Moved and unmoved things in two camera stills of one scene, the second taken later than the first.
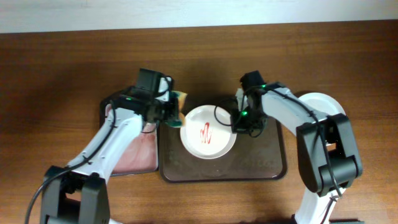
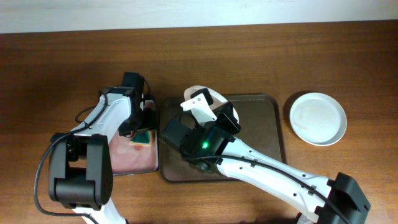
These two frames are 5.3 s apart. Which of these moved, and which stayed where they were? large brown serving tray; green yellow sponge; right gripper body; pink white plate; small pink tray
Moved: green yellow sponge; right gripper body; pink white plate
Stayed: small pink tray; large brown serving tray
